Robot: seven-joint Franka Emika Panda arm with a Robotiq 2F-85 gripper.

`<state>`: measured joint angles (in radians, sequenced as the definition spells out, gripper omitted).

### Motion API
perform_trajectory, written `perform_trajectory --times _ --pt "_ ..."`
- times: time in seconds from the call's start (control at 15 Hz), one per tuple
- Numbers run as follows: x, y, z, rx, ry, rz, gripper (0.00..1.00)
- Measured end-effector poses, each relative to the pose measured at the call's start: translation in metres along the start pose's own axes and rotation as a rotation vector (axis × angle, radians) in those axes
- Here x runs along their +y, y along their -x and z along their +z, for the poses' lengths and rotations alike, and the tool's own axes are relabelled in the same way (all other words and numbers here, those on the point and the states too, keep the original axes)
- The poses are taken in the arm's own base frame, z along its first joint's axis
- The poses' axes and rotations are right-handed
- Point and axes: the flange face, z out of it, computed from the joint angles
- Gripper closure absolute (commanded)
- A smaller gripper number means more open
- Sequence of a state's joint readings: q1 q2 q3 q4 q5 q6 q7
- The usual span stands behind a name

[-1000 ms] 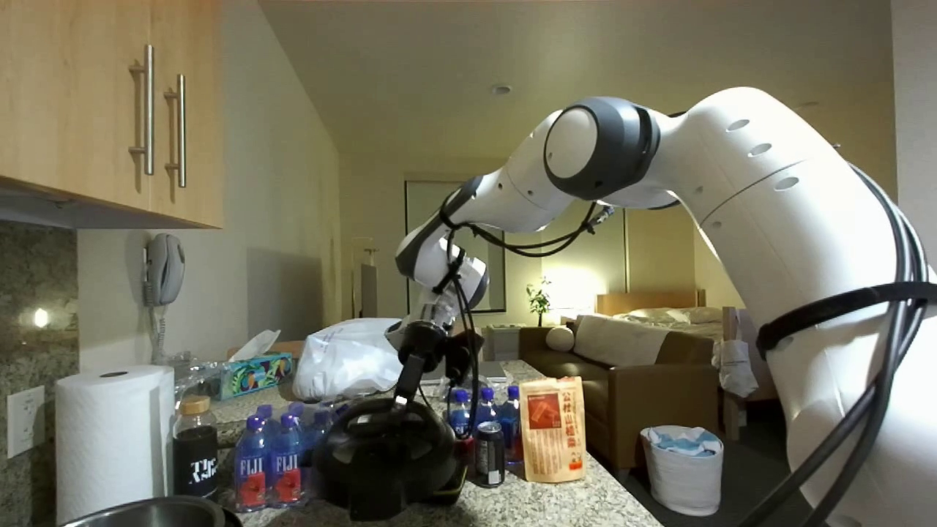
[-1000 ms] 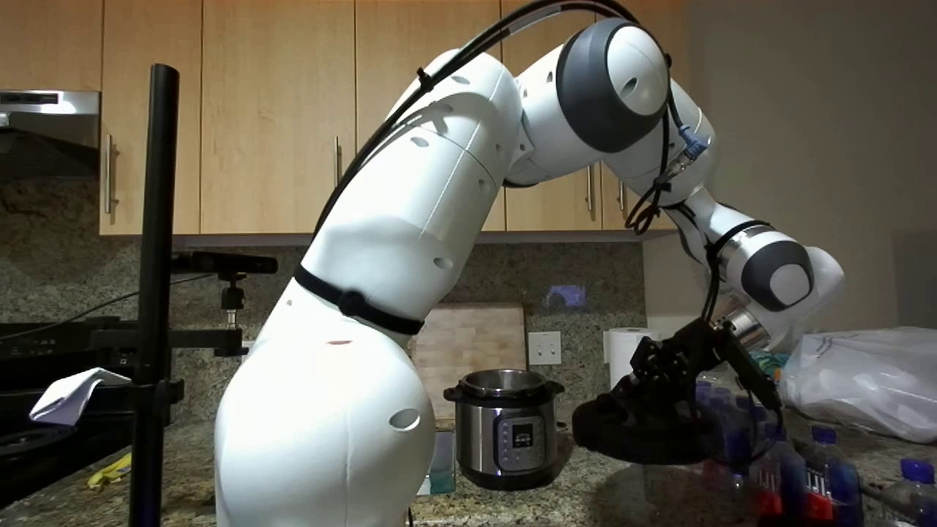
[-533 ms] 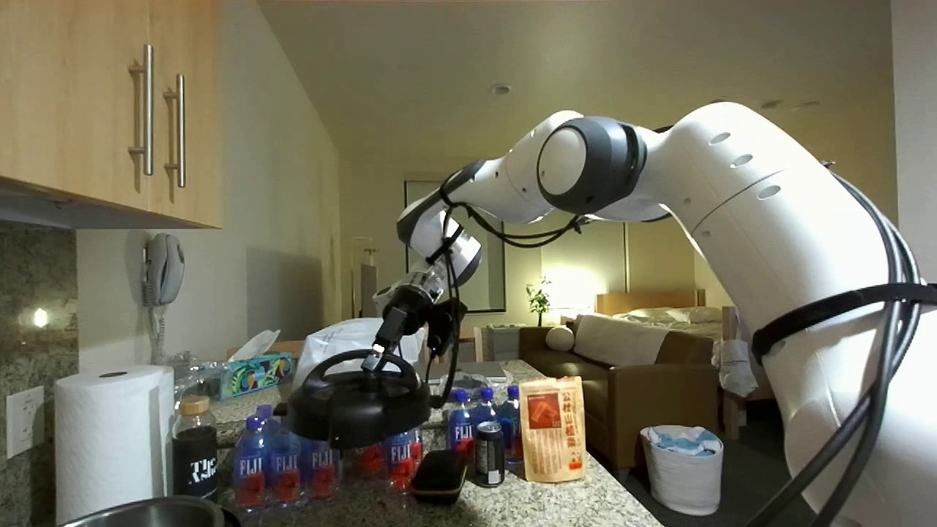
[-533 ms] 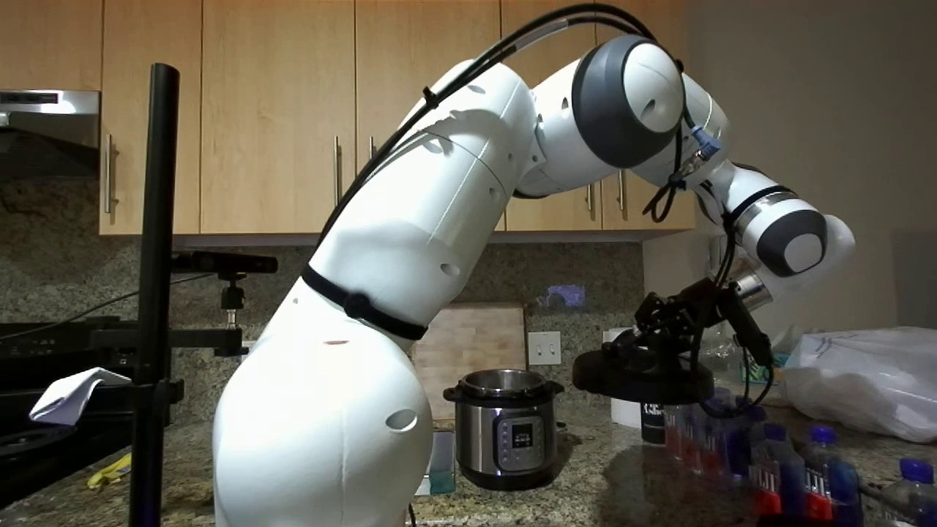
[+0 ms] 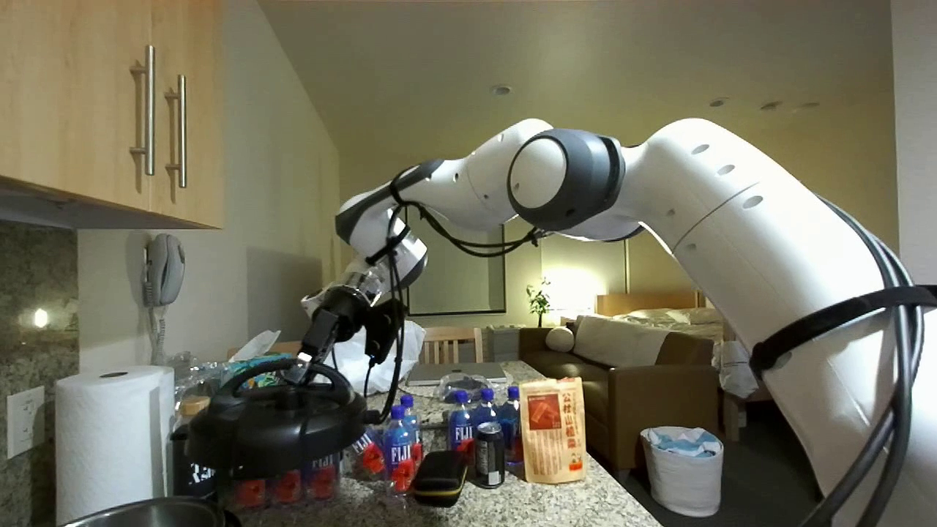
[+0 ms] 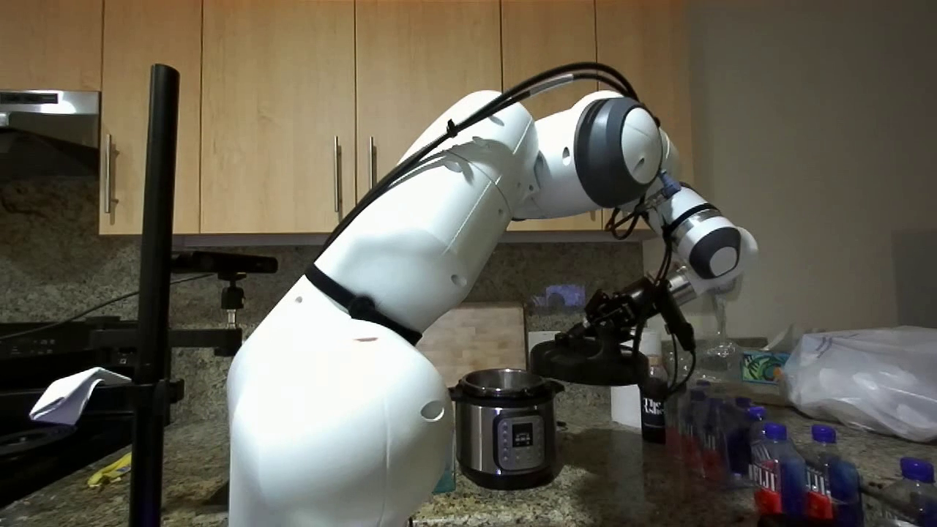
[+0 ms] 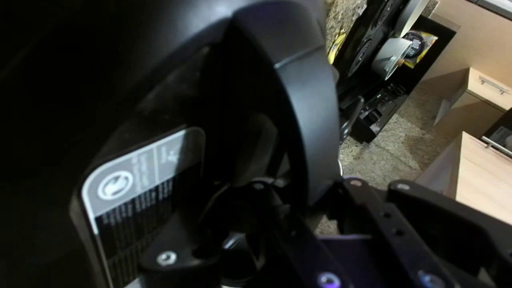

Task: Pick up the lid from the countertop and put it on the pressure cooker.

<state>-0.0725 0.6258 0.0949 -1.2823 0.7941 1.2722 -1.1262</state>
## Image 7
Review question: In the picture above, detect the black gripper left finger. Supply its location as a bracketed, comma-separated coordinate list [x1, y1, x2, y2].
[139, 179, 342, 288]

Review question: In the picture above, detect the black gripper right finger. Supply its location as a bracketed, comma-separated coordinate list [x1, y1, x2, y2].
[339, 176, 512, 288]

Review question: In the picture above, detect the light wooden drawer cabinet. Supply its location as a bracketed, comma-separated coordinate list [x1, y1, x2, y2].
[414, 0, 512, 227]

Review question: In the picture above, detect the black stove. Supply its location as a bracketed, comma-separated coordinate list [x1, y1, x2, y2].
[337, 0, 457, 146]

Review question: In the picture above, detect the small yellow object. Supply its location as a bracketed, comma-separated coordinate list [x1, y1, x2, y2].
[325, 38, 344, 66]

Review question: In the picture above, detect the metal drawer handle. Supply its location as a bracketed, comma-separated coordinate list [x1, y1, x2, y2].
[477, 74, 512, 98]

